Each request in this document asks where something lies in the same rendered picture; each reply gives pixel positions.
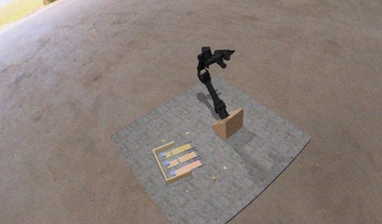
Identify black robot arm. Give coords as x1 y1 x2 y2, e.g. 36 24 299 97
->
197 47 229 120

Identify yellow flat strip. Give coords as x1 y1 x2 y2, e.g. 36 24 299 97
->
178 143 192 153

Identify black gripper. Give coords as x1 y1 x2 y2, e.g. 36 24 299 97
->
212 49 235 63

